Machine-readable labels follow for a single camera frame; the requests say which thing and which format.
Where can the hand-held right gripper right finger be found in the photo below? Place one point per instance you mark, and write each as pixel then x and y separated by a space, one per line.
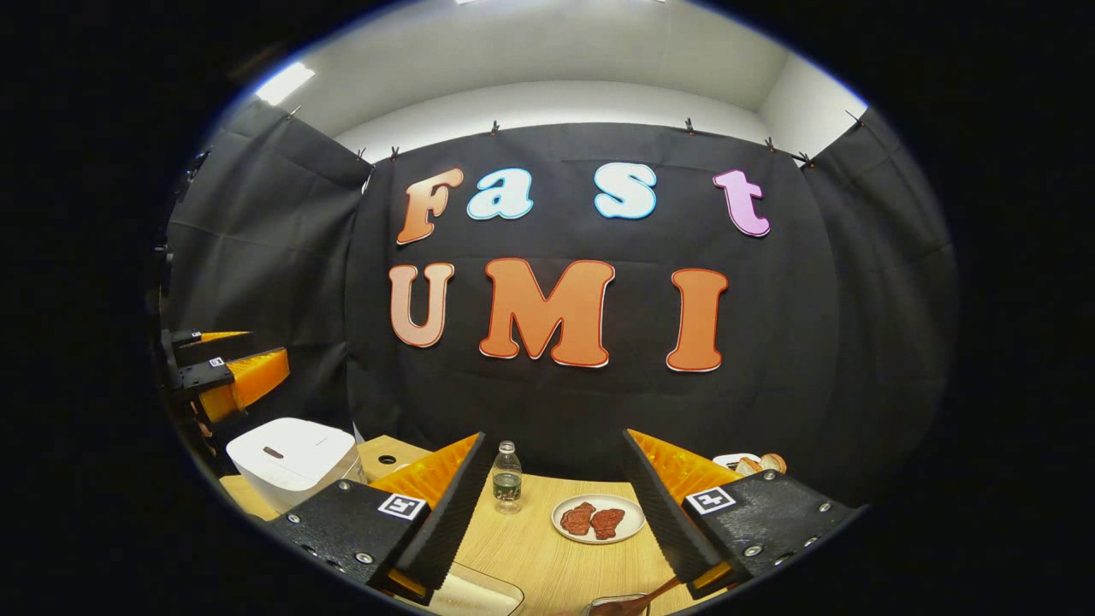
pixel 659 513

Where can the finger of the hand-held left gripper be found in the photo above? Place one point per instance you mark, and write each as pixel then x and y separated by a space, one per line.
pixel 252 376
pixel 214 346

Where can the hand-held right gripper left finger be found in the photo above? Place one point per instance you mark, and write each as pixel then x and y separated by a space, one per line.
pixel 449 513

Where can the dark wooden spoon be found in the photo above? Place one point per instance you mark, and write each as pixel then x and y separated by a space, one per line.
pixel 650 595

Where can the white rice cooker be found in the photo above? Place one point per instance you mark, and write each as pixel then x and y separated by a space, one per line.
pixel 291 462

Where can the white round plate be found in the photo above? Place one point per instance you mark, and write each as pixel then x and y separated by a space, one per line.
pixel 633 513

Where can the red raw meat piece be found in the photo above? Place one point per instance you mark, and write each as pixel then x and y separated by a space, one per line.
pixel 608 524
pixel 578 519

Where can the clear plastic water bottle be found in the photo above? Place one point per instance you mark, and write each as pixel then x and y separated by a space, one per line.
pixel 507 488

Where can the white toaster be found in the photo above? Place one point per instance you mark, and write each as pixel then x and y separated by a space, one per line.
pixel 727 460

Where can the toasted bread slice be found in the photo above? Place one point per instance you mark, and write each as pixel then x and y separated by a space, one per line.
pixel 774 463
pixel 749 467

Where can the clear glass dish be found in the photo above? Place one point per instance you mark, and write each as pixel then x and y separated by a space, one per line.
pixel 517 595

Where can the ceiling light panel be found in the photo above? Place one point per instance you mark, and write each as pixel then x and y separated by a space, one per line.
pixel 285 83

